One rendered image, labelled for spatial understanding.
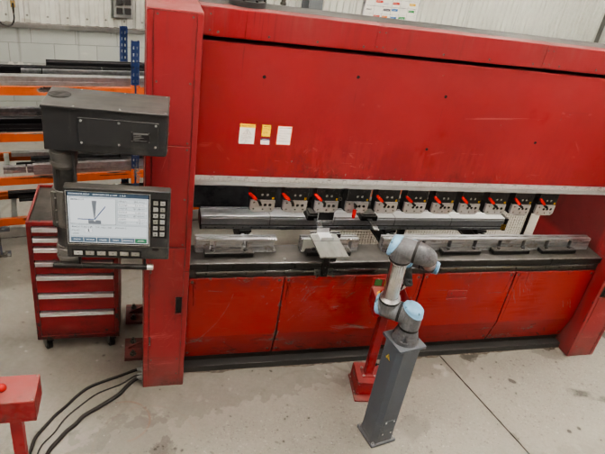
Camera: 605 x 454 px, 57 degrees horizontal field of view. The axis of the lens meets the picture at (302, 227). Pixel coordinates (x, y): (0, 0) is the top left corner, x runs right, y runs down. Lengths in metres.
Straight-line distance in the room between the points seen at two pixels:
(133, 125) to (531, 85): 2.35
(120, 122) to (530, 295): 3.20
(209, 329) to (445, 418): 1.66
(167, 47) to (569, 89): 2.42
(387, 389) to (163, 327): 1.37
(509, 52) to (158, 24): 1.95
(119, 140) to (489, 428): 2.94
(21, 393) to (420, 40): 2.60
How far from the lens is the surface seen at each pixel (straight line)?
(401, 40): 3.21
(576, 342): 5.00
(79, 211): 2.64
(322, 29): 3.05
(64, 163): 2.68
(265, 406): 3.76
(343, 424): 3.76
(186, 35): 2.74
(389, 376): 3.32
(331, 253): 3.39
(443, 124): 3.51
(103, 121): 2.47
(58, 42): 7.08
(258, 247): 3.51
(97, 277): 3.71
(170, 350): 3.63
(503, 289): 4.32
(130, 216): 2.63
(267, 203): 3.34
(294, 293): 3.62
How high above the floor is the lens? 2.76
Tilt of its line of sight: 29 degrees down
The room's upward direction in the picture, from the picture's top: 10 degrees clockwise
